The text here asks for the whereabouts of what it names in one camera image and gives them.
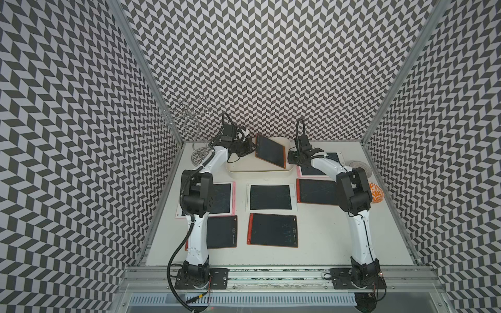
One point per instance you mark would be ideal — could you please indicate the cream storage box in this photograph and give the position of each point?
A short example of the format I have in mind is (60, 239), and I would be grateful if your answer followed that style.
(251, 163)

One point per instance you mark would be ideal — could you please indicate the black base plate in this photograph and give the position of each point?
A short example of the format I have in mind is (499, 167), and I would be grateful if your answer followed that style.
(357, 279)
(216, 279)

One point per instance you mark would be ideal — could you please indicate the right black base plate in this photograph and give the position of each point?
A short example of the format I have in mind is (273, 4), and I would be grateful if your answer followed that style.
(357, 279)

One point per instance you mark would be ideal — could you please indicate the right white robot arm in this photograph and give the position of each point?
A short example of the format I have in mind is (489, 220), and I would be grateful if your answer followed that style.
(354, 197)

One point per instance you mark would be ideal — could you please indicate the orange patterned bowl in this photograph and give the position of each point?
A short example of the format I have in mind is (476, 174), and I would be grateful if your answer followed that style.
(377, 193)

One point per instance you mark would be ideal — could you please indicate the white framed writing tablet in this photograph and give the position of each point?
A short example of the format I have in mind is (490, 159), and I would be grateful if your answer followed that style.
(271, 197)

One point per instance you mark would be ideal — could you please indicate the clear glass bowl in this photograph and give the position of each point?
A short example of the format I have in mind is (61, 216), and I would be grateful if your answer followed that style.
(363, 165)

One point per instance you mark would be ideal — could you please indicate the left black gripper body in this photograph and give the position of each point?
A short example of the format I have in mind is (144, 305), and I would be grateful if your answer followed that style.
(242, 147)

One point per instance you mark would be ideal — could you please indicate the aluminium front rail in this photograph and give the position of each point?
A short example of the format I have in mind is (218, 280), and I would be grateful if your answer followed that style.
(318, 279)

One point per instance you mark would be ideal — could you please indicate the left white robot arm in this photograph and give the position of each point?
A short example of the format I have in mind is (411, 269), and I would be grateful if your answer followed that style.
(197, 194)

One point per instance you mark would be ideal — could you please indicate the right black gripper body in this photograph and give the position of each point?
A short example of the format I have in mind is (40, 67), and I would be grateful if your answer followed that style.
(294, 157)

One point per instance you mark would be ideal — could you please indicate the silver wire stand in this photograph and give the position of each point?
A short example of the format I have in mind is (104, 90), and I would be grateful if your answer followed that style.
(191, 112)

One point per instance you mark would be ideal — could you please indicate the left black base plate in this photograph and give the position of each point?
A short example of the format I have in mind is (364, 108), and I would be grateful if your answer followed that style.
(216, 279)

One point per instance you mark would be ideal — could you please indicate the red framed writing tablet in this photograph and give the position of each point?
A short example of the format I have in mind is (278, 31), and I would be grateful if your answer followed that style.
(221, 232)

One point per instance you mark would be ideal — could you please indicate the pink edged writing tablet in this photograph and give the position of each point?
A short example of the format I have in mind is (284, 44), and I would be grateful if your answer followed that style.
(224, 199)

